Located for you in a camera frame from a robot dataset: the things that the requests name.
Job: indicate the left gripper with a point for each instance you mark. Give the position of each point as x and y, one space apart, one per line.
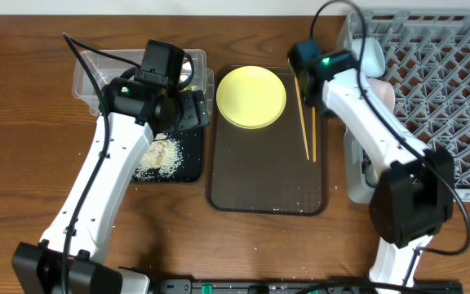
194 113

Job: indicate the rice food waste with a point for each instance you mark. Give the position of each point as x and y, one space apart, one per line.
161 161

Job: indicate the light blue bowl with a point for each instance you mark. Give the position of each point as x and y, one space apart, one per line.
373 62

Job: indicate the white cup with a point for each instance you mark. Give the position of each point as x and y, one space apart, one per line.
370 179

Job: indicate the white pink bowl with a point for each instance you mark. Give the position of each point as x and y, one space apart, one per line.
384 91

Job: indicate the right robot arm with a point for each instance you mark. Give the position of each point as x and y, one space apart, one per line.
413 196

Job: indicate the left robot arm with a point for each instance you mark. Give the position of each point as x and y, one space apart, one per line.
147 99

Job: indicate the black waste tray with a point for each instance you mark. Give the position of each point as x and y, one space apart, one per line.
191 142

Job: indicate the yellow plate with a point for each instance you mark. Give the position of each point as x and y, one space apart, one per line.
251 97

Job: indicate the brown serving tray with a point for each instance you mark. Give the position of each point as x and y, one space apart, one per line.
265 171

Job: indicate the left wooden chopstick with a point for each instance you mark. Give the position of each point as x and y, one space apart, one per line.
301 113

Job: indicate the wooden chopstick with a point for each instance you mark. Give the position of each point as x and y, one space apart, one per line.
301 113
314 134

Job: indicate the clear plastic bin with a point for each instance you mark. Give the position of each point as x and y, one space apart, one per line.
104 70

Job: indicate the right wooden chopstick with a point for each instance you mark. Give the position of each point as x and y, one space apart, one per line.
314 134

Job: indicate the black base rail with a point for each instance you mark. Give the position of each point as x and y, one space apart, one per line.
186 286

